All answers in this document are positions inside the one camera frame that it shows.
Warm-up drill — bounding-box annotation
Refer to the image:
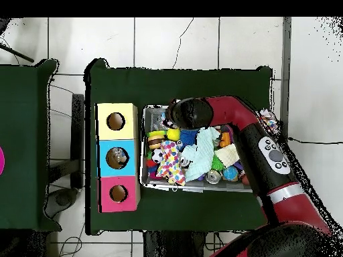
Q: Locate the colourful polka-dot cloth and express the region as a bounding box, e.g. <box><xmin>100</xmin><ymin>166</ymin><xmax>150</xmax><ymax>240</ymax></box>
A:
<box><xmin>156</xmin><ymin>140</ymin><xmax>187</xmax><ymax>187</ymax></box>

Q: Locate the wooden box with three holes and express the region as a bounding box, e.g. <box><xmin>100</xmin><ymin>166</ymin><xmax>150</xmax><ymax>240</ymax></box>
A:
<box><xmin>96</xmin><ymin>102</ymin><xmax>141</xmax><ymax>213</ymax></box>

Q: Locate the shallow clear mesh bin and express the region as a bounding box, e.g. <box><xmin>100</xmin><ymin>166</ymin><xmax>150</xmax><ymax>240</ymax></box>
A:
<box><xmin>140</xmin><ymin>105</ymin><xmax>279</xmax><ymax>193</ymax></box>

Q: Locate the yellow ball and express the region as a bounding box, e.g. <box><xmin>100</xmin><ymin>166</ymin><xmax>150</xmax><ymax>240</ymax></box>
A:
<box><xmin>166</xmin><ymin>127</ymin><xmax>181</xmax><ymax>142</ymax></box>

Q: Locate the wooden burger toy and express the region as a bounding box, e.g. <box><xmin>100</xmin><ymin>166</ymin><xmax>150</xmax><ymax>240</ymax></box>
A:
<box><xmin>147</xmin><ymin>131</ymin><xmax>167</xmax><ymax>151</ymax></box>

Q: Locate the small soccer ball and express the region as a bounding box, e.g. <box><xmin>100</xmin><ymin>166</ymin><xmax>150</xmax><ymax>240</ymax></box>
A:
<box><xmin>151</xmin><ymin>149</ymin><xmax>164</xmax><ymax>164</ymax></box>

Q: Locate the mint green knit cloth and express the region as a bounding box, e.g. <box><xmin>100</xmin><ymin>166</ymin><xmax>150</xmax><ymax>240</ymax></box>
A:
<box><xmin>184</xmin><ymin>126</ymin><xmax>222</xmax><ymax>183</ymax></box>

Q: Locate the green spiky ball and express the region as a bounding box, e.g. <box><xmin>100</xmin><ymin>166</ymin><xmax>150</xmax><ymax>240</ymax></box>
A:
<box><xmin>211</xmin><ymin>155</ymin><xmax>225</xmax><ymax>172</ymax></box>

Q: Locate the cream cloth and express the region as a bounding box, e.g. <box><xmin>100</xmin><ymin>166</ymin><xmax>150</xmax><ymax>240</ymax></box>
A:
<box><xmin>214</xmin><ymin>143</ymin><xmax>241</xmax><ymax>169</ymax></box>

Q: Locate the dark green tablecloth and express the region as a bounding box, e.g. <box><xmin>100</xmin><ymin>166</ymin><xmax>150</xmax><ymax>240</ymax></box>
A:
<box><xmin>84</xmin><ymin>58</ymin><xmax>274</xmax><ymax>236</ymax></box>

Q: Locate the black floor stand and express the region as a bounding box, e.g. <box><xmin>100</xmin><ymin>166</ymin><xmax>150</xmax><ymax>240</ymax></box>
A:
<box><xmin>45</xmin><ymin>93</ymin><xmax>86</xmax><ymax>220</ymax></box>

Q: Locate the dark green side table cloth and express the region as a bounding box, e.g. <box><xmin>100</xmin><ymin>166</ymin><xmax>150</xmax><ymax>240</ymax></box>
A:
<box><xmin>0</xmin><ymin>58</ymin><xmax>62</xmax><ymax>232</ymax></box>

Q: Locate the black tripod leg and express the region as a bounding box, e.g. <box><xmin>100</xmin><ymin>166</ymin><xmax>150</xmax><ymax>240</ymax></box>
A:
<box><xmin>0</xmin><ymin>42</ymin><xmax>35</xmax><ymax>64</ymax></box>

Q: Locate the thin black floor cable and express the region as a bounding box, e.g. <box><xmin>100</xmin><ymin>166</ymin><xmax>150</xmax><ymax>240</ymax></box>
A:
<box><xmin>172</xmin><ymin>17</ymin><xmax>195</xmax><ymax>70</ymax></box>

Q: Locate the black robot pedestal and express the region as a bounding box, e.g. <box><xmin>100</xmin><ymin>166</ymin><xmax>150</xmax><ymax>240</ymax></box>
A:
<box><xmin>143</xmin><ymin>230</ymin><xmax>215</xmax><ymax>257</ymax></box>

